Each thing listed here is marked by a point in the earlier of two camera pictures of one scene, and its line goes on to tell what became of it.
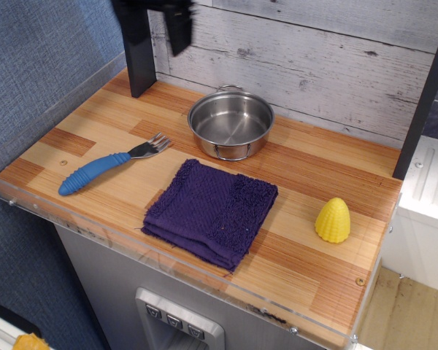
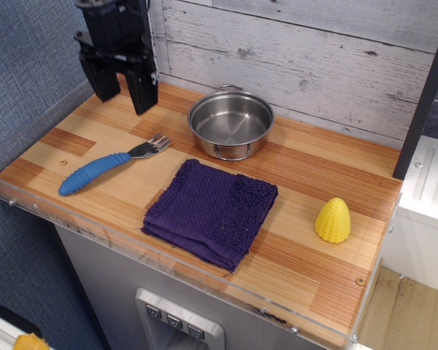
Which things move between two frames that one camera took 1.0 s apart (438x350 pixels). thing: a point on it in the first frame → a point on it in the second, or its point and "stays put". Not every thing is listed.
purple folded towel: [211, 211] stays put
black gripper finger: [179, 22] → [119, 32]
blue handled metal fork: [98, 166] stays put
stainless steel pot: [231, 124] stays put
